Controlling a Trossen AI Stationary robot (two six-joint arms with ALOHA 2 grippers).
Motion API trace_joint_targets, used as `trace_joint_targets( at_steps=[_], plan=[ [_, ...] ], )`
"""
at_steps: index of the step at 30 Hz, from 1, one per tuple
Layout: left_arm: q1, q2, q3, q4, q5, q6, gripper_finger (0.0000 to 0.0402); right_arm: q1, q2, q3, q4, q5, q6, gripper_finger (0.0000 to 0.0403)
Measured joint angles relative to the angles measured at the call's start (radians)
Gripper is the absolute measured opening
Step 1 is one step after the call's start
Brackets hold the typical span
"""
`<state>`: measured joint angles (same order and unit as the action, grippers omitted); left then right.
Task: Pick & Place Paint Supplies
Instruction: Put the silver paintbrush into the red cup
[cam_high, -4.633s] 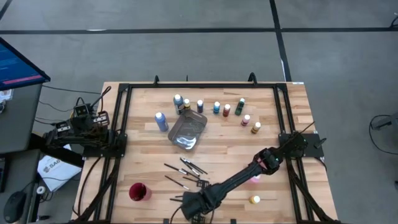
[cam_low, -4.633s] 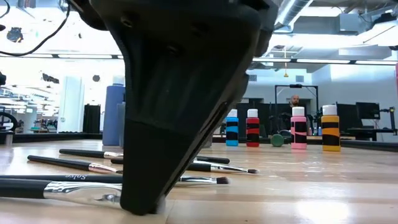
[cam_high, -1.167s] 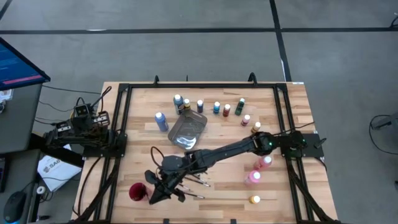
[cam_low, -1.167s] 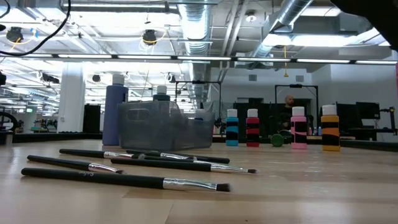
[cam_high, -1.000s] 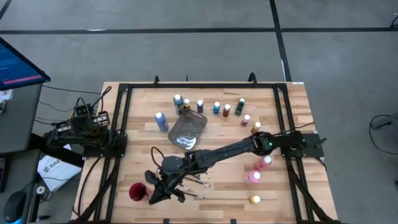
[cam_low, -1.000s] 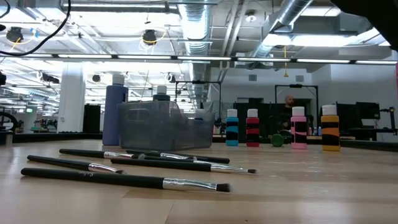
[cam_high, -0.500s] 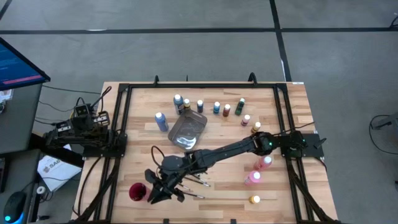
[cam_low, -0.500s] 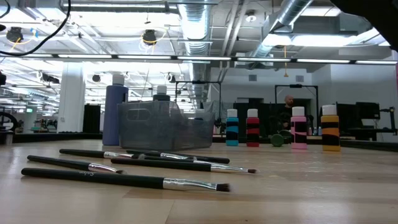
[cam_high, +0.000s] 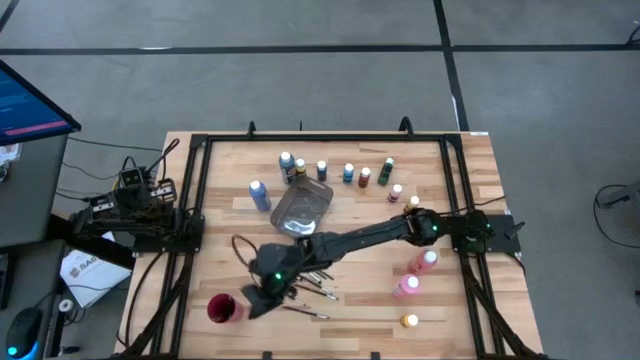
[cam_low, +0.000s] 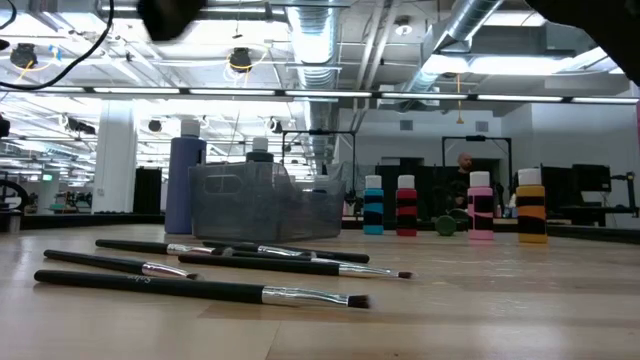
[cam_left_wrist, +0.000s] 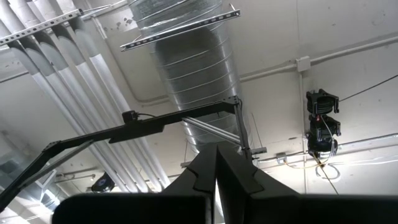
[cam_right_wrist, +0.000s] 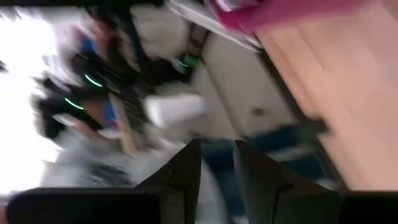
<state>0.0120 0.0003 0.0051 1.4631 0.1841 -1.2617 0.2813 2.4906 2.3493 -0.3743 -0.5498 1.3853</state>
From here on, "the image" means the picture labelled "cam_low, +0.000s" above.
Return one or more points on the large teal paint bottle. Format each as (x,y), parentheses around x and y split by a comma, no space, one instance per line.
(260,156)

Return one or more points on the large blue paint bottle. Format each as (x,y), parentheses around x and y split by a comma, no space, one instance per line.
(177,190)

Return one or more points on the grey translucent plastic bin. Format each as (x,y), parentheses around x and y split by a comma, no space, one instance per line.
(270,210)

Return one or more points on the thin black paintbrush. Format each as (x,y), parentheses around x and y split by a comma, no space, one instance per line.
(95,260)
(250,263)
(277,249)
(350,257)
(130,245)

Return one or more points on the black paintbrush with script logo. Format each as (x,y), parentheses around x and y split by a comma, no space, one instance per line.
(150,286)

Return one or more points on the small pink paint bottle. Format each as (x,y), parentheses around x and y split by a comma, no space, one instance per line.
(480,192)

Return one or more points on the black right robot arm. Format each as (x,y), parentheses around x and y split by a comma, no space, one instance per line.
(610,25)

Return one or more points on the small cyan paint bottle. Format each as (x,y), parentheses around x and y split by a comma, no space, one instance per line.
(373,192)

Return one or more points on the small red paint bottle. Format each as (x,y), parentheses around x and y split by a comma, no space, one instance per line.
(406,192)

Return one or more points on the dark green paint bottle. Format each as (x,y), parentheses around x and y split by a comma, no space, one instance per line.
(445,226)

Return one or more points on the black ceiling device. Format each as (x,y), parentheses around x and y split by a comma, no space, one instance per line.
(240,60)
(23,55)

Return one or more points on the white column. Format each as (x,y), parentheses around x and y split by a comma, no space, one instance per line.
(115,165)

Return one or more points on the long ceiling light bar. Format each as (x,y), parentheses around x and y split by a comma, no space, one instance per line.
(325,93)

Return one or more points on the black cabinet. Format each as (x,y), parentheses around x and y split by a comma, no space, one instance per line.
(147,192)

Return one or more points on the small orange striped bottle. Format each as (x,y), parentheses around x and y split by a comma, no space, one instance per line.
(531,192)

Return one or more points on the black background monitor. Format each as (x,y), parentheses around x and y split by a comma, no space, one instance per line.
(590,180)

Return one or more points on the wide silver ventilation duct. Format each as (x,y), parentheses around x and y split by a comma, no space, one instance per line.
(315,40)

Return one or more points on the black rig frame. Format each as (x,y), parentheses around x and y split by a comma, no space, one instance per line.
(475,138)

